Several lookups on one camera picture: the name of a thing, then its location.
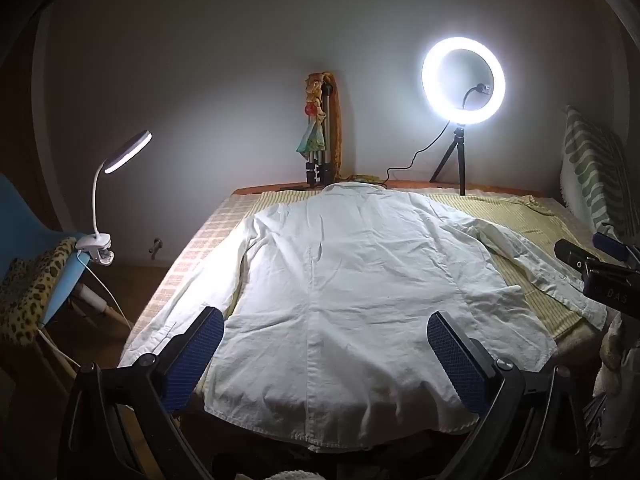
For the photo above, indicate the small yellow patterned cloth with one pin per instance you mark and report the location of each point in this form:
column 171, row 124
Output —
column 365, row 178

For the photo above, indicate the beige fuzzy cloth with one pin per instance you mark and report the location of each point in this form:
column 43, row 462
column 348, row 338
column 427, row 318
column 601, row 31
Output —
column 617, row 355

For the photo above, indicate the white shirt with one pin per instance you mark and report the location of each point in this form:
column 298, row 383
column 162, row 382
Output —
column 325, row 285

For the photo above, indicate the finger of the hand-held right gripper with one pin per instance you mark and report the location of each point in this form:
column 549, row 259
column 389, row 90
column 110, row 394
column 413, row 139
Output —
column 607, row 245
column 572, row 255

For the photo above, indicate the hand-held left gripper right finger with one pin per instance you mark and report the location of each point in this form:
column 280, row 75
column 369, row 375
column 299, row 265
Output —
column 455, row 355

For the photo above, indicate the checked bed sheet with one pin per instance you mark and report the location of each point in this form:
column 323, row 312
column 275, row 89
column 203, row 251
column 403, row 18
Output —
column 215, row 230

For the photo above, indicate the blue chair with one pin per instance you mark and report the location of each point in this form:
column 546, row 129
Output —
column 25, row 220

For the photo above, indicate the small metal wall fitting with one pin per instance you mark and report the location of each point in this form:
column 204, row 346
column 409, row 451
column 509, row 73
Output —
column 156, row 246

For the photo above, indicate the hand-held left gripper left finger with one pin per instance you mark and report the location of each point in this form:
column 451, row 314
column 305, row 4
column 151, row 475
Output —
column 195, row 355

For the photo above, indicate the black gooseneck phone holder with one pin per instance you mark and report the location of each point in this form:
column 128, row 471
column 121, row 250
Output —
column 470, row 92

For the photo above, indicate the leopard print cushion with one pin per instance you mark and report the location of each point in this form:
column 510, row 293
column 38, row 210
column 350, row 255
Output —
column 30, row 285

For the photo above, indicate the white clip desk lamp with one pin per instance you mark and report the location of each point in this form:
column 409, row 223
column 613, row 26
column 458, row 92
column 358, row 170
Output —
column 130, row 150

